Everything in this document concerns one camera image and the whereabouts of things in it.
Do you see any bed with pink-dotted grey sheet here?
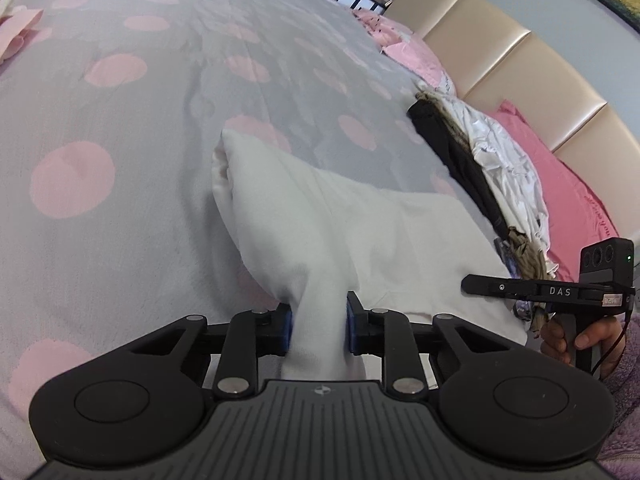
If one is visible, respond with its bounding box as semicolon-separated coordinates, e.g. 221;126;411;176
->
0;0;531;480

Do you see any brown striped cloth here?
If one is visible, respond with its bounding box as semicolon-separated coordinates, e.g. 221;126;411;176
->
414;90;558;332

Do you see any white t-shirt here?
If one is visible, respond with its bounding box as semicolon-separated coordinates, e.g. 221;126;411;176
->
211;127;529;397

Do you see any stack of folded clothes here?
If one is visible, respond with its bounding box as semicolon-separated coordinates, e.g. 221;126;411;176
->
0;0;47;64

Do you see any deep pink pillow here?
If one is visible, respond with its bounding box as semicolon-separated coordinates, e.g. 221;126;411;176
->
487;99;621;283

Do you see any purple fluffy robe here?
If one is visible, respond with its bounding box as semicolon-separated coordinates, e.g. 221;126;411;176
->
597;317;640;480

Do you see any person's right hand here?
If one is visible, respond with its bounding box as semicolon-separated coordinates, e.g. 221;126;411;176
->
542;307;626;366

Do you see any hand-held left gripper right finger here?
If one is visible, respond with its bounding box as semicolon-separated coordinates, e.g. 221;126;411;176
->
346;291;501;401

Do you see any beige padded headboard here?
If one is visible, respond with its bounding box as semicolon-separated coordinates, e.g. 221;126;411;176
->
387;0;640;241

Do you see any pink patterned cloth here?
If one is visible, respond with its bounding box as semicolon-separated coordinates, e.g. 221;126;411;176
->
352;9;417;50

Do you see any pink garment near headboard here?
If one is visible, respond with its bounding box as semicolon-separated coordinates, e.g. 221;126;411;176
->
382;37;458;98

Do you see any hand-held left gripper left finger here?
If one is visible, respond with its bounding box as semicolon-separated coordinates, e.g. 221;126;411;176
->
131;304;293;401

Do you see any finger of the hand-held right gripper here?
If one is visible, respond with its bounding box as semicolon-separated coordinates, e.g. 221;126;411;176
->
461;275;541;300

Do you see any black garment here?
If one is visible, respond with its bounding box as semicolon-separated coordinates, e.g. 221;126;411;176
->
406;99;512;242

